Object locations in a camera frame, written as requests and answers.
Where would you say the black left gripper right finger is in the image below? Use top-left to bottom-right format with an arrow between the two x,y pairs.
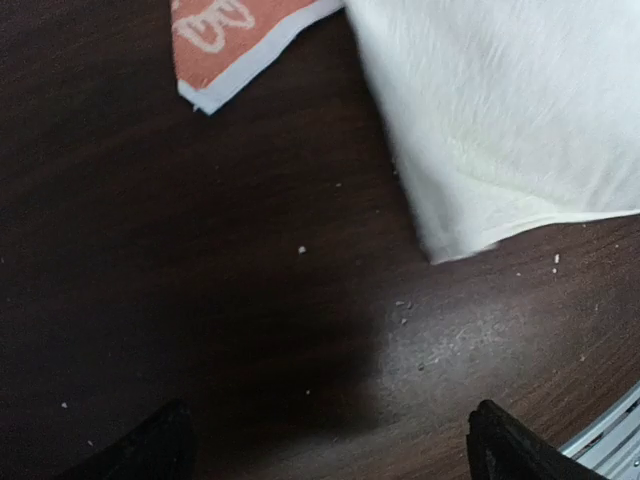
466,400 -> 602,480

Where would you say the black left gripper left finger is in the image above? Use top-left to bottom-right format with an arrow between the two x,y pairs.
57,400 -> 196,479

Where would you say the white towel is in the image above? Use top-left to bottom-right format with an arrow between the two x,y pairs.
346,1 -> 639,264

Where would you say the orange patterned towel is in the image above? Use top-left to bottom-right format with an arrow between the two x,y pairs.
171,0 -> 344,115

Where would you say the aluminium front rail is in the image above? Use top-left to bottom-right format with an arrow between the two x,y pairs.
560,383 -> 640,480

